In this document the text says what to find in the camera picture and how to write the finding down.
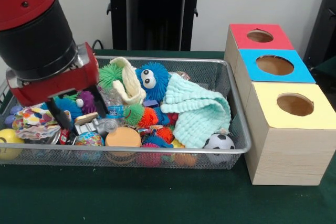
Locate black and white soccer ball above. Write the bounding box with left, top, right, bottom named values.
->
left=204, top=133, right=236, bottom=163

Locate orange foam disc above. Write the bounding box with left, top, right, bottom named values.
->
left=104, top=126, right=142, bottom=147

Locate green spiky ball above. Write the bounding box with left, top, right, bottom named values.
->
left=98, top=63, right=124, bottom=86

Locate mint green knitted cloth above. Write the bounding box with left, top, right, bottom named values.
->
left=160, top=73, right=232, bottom=149

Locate cream knitted cloth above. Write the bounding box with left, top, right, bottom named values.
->
left=109, top=56, right=147, bottom=105

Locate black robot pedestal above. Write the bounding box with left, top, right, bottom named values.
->
left=101, top=0, right=212, bottom=51

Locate black cable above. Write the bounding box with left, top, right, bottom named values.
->
left=91, top=39, right=106, bottom=50

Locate wooden box with three holes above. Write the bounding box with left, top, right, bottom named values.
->
left=224, top=23, right=336, bottom=186

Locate dark green table cloth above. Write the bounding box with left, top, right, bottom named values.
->
left=312, top=56, right=336, bottom=91
left=0, top=49, right=336, bottom=224

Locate globe print ball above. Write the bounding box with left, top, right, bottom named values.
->
left=75, top=131, right=106, bottom=146

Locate blue spiky toy with eyes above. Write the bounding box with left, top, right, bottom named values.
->
left=135, top=61, right=169, bottom=101

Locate silver wire mesh bin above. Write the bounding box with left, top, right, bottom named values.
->
left=0, top=53, right=252, bottom=170

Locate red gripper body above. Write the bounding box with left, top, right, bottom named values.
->
left=6, top=41, right=100, bottom=107

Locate colourful patterned cloth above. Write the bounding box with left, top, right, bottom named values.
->
left=12, top=105, right=71, bottom=140

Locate black upright panel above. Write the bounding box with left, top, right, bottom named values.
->
left=303, top=0, right=336, bottom=71

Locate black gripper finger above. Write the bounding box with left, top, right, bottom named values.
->
left=90, top=84, right=109, bottom=119
left=46, top=97, right=73, bottom=131

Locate yellow printed ball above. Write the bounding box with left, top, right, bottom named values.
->
left=0, top=129, right=26, bottom=159

